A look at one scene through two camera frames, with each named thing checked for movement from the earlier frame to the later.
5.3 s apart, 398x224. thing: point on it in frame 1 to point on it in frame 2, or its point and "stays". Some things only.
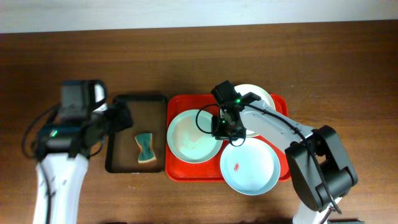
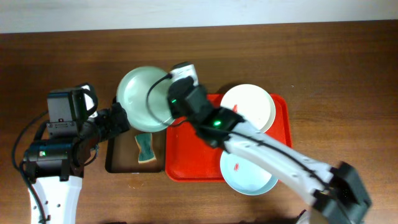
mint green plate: [189, 137] to [132, 93]
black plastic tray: [122, 150] stays
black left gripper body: [121, 116] stays
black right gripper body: [227, 134] to [179, 90]
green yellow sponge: [147, 152] stays
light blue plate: [250, 166] stays
